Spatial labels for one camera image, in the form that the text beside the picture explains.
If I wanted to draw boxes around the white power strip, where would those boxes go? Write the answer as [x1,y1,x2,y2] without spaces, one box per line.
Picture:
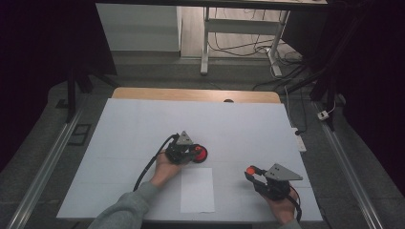
[291,127,308,154]

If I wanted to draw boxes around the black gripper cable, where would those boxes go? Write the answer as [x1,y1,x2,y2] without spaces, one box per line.
[286,185,303,222]
[133,133,180,193]

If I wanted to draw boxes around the white cabinet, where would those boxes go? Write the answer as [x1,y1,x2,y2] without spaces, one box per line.
[96,3,182,59]

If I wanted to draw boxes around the white desk frame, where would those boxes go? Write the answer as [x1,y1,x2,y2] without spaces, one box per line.
[200,7,291,78]

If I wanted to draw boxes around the red ink pad black case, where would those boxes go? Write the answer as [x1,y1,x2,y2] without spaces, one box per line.
[192,144,209,164]

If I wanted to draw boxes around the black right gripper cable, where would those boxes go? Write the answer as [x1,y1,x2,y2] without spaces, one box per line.
[286,185,303,222]

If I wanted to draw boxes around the black stand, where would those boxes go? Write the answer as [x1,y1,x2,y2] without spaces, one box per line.
[64,61,119,124]
[286,61,352,132]

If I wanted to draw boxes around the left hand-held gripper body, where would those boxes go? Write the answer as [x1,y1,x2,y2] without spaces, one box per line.
[164,130,195,165]

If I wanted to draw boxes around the person's left hand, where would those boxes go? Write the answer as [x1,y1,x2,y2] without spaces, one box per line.
[149,152,184,189]

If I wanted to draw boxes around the white paper sheet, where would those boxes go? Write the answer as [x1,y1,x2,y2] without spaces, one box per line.
[180,167,216,215]

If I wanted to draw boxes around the metal floor rail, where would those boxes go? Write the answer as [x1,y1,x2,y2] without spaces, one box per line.
[312,100,387,229]
[5,107,84,229]

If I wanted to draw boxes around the person's right hand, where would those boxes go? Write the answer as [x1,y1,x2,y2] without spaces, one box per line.
[266,187,299,225]

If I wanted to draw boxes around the black floor cable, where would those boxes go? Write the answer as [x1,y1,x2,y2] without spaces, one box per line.
[208,8,282,59]
[251,60,308,93]

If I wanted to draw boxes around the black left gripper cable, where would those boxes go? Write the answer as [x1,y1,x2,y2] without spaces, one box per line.
[133,133,180,193]

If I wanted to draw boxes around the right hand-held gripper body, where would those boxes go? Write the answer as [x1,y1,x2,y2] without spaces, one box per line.
[259,163,304,201]

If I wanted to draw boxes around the dark curtain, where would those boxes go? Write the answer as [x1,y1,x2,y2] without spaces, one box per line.
[0,0,117,175]
[282,0,405,197]

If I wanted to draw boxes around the dark floor socket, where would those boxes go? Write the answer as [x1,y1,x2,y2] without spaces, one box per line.
[67,123,93,147]

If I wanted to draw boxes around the white table cover sheet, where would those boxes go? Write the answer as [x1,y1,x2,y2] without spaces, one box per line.
[56,97,325,223]

